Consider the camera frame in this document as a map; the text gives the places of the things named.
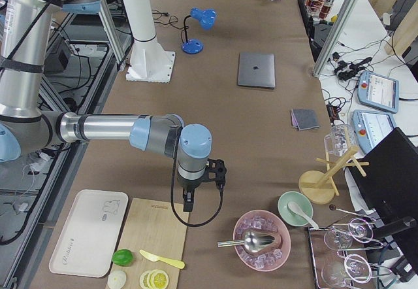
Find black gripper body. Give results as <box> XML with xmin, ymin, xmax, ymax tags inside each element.
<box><xmin>177</xmin><ymin>174</ymin><xmax>203</xmax><ymax>194</ymax></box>

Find grey laptop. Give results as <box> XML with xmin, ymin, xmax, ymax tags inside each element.
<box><xmin>237</xmin><ymin>52</ymin><xmax>276</xmax><ymax>90</ymax></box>

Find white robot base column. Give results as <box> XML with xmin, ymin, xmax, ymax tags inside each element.
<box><xmin>123</xmin><ymin>0</ymin><xmax>176</xmax><ymax>83</ymax></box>

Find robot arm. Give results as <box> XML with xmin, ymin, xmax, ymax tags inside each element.
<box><xmin>1</xmin><ymin>0</ymin><xmax>212</xmax><ymax>212</ymax></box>

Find wooden cutting board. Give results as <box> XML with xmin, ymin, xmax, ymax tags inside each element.
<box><xmin>111</xmin><ymin>198</ymin><xmax>187</xmax><ymax>289</ymax></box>

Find yellow plastic knife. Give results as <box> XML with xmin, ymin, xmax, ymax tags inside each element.
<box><xmin>139</xmin><ymin>249</ymin><xmax>185</xmax><ymax>269</ymax></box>

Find metal ice scoop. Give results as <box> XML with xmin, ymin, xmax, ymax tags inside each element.
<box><xmin>217</xmin><ymin>229</ymin><xmax>281</xmax><ymax>254</ymax></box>

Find lemon slices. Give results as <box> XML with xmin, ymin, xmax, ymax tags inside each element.
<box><xmin>139</xmin><ymin>269</ymin><xmax>169</xmax><ymax>289</ymax></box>

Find pink bowl with ice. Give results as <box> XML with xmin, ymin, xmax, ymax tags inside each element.
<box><xmin>233</xmin><ymin>210</ymin><xmax>291</xmax><ymax>272</ymax></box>

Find green lime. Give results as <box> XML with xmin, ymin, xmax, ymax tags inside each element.
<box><xmin>112</xmin><ymin>249</ymin><xmax>133</xmax><ymax>266</ymax></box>

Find white ceramic spoon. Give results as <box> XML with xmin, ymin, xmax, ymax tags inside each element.
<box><xmin>287</xmin><ymin>201</ymin><xmax>319</xmax><ymax>230</ymax></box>

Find green bowl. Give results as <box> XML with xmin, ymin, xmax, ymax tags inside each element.
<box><xmin>277</xmin><ymin>191</ymin><xmax>314</xmax><ymax>227</ymax></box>

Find halved white onion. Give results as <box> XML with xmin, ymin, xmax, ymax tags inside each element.
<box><xmin>107</xmin><ymin>270</ymin><xmax>127</xmax><ymax>289</ymax></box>

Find white plastic tray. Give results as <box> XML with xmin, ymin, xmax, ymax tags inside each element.
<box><xmin>48</xmin><ymin>189</ymin><xmax>129</xmax><ymax>278</ymax></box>

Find wooden mug tree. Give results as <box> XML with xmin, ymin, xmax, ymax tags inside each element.
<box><xmin>298</xmin><ymin>146</ymin><xmax>370</xmax><ymax>205</ymax></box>

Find grey folded cloth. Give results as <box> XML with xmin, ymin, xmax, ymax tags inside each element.
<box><xmin>290</xmin><ymin>109</ymin><xmax>320</xmax><ymax>131</ymax></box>

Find clear glass mug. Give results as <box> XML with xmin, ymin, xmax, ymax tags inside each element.
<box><xmin>324</xmin><ymin>124</ymin><xmax>358</xmax><ymax>157</ymax></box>

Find wine glass rack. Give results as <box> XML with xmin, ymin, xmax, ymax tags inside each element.
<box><xmin>308</xmin><ymin>204</ymin><xmax>395</xmax><ymax>288</ymax></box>

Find lower wine glass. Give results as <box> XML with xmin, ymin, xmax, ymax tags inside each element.
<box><xmin>321</xmin><ymin>254</ymin><xmax>372</xmax><ymax>288</ymax></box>

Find blue desk lamp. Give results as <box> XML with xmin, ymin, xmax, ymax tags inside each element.
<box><xmin>181</xmin><ymin>7</ymin><xmax>217</xmax><ymax>55</ymax></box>

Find upper wine glass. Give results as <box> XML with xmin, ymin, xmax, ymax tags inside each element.
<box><xmin>324</xmin><ymin>218</ymin><xmax>373</xmax><ymax>250</ymax></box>

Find lower teach pendant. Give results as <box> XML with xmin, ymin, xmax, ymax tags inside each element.
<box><xmin>351</xmin><ymin>110</ymin><xmax>396</xmax><ymax>154</ymax></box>

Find teach pendant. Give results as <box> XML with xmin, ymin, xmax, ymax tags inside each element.
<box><xmin>357</xmin><ymin>71</ymin><xmax>400</xmax><ymax>114</ymax></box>
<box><xmin>351</xmin><ymin>110</ymin><xmax>396</xmax><ymax>154</ymax></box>

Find black monitor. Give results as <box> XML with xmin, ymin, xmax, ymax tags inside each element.
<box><xmin>344</xmin><ymin>127</ymin><xmax>418</xmax><ymax>241</ymax></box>

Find upper teach pendant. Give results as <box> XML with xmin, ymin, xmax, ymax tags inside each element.
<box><xmin>357</xmin><ymin>71</ymin><xmax>400</xmax><ymax>114</ymax></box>

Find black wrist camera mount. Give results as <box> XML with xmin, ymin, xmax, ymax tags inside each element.
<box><xmin>202</xmin><ymin>158</ymin><xmax>227</xmax><ymax>192</ymax></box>

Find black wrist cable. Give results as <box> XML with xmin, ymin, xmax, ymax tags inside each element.
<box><xmin>170</xmin><ymin>158</ymin><xmax>225</xmax><ymax>228</ymax></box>

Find black lamp power cord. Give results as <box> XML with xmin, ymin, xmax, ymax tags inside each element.
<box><xmin>152</xmin><ymin>9</ymin><xmax>184</xmax><ymax>41</ymax></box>

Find aluminium frame post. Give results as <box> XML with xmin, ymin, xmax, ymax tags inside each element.
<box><xmin>312</xmin><ymin>0</ymin><xmax>358</xmax><ymax>78</ymax></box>

